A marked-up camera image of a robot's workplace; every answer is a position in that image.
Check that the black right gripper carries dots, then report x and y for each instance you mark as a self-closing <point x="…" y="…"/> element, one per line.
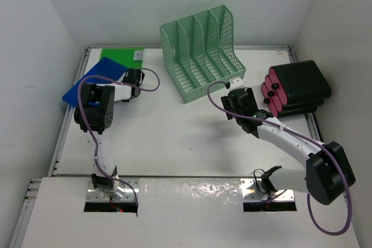
<point x="227" y="105"/>

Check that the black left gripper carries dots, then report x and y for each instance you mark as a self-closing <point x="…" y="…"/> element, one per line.
<point x="126" y="100"/>

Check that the green plastic folder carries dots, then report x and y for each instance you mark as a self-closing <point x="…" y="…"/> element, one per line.
<point x="128" y="57"/>

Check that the pink drawer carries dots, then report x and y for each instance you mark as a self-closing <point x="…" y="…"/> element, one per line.
<point x="273" y="93"/>

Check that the black drawer box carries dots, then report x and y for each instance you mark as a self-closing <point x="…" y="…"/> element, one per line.
<point x="305" y="86"/>

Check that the green mesh file organizer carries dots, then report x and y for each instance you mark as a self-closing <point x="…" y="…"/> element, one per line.
<point x="198" y="50"/>

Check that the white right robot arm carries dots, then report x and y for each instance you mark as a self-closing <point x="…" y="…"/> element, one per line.
<point x="326" y="172"/>

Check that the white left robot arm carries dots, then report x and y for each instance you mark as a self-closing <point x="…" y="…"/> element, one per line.
<point x="96" y="96"/>

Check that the white front cover board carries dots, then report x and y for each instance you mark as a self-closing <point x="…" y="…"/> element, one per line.
<point x="178" y="213"/>

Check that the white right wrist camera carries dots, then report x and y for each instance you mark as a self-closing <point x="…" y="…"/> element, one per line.
<point x="235" y="83"/>

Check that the aluminium frame rail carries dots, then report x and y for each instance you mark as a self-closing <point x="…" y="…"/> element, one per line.
<point x="32" y="113"/>

